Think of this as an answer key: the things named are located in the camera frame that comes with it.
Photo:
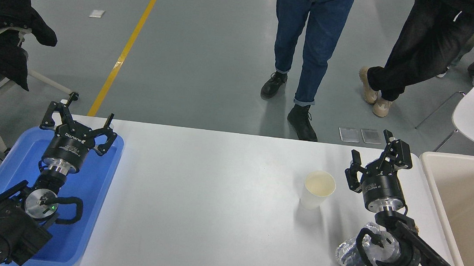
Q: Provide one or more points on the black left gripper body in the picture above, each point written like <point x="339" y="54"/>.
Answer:
<point x="68" y="146"/>

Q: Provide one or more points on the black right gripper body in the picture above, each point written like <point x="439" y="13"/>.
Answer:
<point x="382" y="186"/>

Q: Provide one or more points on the white paper cup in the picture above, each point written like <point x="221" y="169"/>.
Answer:
<point x="318" y="189"/>

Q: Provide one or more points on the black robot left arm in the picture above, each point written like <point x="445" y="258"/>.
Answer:
<point x="6" y="224"/>

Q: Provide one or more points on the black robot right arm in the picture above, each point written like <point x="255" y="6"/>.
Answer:
<point x="422" y="265"/>

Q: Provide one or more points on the white metal chair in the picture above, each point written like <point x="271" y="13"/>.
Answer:
<point x="48" y="81"/>

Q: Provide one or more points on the blue plastic tray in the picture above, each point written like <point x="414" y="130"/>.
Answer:
<point x="96" y="168"/>

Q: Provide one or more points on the crumpled silver foil tray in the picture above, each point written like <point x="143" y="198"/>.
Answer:
<point x="348" y="258"/>

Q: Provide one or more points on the white floor patch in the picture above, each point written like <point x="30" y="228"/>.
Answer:
<point x="97" y="13"/>

